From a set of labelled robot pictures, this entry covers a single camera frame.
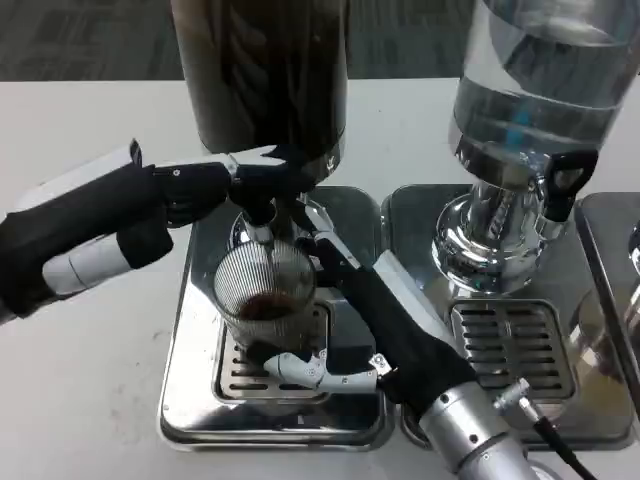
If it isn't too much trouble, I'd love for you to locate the clear ribbed glass cup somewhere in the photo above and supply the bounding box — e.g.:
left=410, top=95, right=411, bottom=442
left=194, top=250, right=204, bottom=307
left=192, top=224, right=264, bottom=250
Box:
left=212, top=238, right=319, bottom=362

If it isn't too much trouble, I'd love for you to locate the clear water drink dispenser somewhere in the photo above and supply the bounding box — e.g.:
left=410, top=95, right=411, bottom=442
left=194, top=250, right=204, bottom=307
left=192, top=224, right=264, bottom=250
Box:
left=382, top=0, right=640, bottom=447

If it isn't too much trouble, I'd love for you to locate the dark coffee drink dispenser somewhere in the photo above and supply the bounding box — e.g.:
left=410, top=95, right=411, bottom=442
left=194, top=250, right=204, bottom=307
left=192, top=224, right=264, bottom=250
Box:
left=158, top=0, right=397, bottom=450

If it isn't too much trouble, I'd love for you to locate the steel drip tray grid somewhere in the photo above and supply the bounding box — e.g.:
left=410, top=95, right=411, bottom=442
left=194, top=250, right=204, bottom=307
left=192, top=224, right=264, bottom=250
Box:
left=214, top=299, right=335, bottom=404
left=448, top=298, right=577, bottom=402

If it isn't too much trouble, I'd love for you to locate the steel dispenser base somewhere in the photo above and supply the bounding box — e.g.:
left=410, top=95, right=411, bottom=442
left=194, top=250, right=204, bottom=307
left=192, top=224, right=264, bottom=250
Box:
left=573, top=192, right=640, bottom=437

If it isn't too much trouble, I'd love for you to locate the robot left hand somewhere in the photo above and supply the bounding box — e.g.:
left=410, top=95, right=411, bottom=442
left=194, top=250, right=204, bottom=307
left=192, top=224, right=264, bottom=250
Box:
left=0, top=138, right=322, bottom=321

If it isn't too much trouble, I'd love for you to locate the black arm cable with plug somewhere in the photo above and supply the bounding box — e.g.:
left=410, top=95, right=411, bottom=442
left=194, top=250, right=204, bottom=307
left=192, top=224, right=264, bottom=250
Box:
left=492, top=378, right=600, bottom=480

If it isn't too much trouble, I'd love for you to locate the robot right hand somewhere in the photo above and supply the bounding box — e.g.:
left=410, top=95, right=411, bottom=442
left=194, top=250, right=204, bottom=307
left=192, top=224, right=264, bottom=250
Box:
left=247, top=199, right=484, bottom=419

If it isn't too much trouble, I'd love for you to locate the black tap of water dispenser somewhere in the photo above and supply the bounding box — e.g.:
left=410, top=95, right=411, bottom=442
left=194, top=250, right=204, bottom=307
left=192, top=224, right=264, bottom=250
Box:
left=543, top=149, right=600, bottom=223

